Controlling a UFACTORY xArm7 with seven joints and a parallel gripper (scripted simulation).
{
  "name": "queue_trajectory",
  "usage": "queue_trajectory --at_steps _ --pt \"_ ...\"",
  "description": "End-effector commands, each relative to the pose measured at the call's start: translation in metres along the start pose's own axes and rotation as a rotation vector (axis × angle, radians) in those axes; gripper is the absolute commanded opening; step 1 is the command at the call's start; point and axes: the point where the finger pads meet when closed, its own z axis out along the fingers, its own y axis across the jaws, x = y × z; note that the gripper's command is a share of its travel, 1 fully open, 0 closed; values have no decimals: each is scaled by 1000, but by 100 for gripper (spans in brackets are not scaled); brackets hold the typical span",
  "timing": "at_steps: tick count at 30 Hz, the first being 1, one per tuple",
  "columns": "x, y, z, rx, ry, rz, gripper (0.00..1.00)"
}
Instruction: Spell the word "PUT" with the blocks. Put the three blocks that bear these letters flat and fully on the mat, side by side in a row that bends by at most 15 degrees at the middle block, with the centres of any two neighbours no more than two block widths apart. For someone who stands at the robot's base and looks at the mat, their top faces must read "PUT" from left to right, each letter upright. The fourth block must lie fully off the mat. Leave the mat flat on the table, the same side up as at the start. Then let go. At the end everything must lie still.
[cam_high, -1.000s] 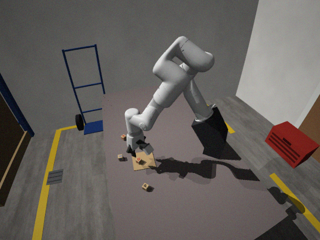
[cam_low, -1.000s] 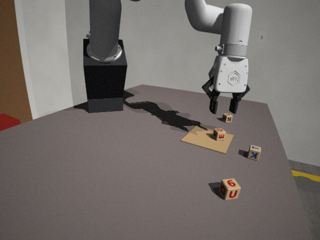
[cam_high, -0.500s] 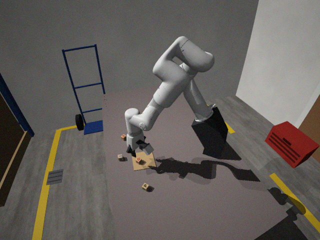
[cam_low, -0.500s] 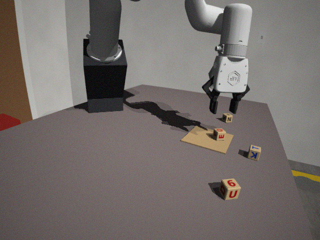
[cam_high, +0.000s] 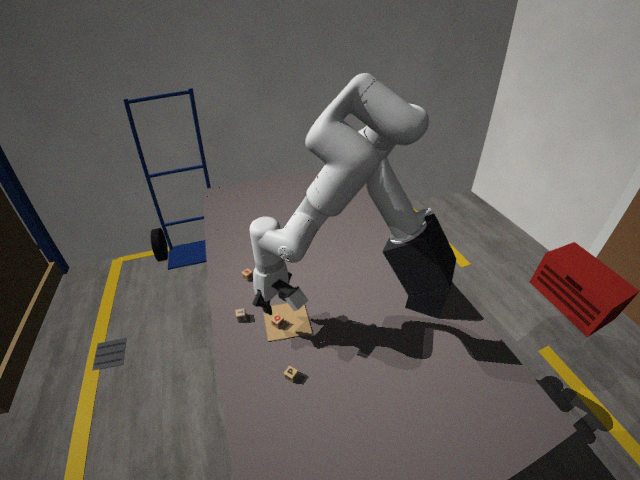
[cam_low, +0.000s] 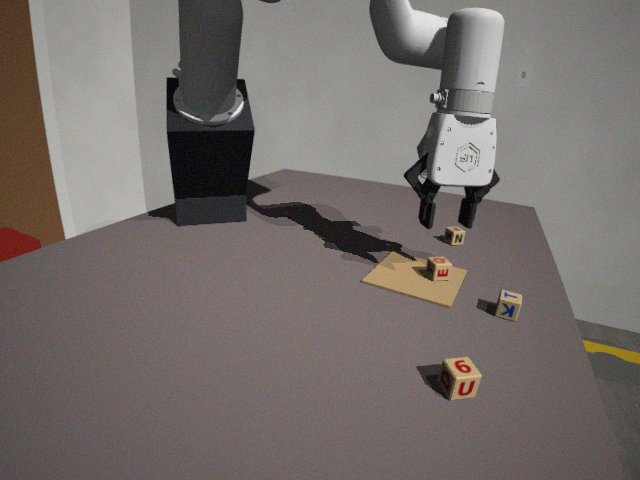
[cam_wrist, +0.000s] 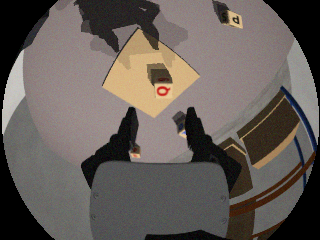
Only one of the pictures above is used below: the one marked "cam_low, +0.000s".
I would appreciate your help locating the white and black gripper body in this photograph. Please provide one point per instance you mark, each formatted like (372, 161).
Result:
(462, 146)

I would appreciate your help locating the wooden letter block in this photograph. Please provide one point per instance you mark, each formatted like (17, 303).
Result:
(459, 378)
(508, 305)
(438, 268)
(454, 235)

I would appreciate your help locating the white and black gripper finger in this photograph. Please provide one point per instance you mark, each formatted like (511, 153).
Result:
(474, 196)
(426, 192)

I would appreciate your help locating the tan flat mat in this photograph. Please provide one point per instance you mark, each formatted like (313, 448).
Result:
(405, 275)

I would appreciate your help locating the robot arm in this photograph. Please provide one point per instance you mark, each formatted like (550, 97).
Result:
(210, 37)

